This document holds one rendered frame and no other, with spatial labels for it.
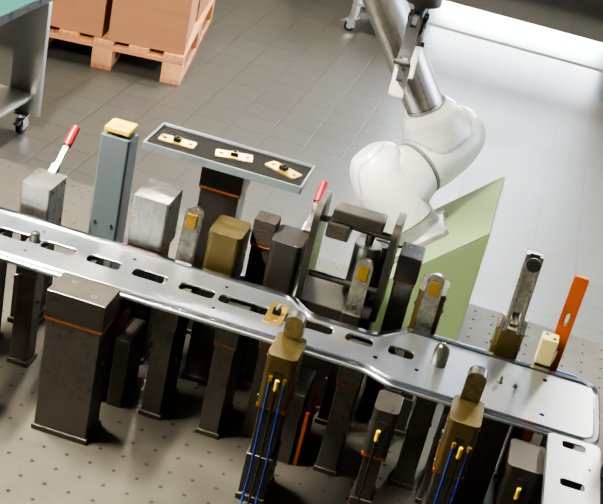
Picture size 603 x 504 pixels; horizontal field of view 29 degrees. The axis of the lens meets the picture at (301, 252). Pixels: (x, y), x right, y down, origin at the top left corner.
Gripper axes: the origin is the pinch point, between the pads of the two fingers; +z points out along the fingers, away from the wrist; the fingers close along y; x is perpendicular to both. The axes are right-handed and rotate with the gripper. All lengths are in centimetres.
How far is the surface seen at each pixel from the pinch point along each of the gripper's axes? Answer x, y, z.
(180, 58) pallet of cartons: -143, -342, 131
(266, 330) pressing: -11, 32, 46
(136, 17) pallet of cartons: -170, -339, 115
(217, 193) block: -34, -5, 38
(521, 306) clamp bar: 36, 11, 36
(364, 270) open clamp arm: 3.3, 12.3, 37.4
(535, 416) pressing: 43, 33, 46
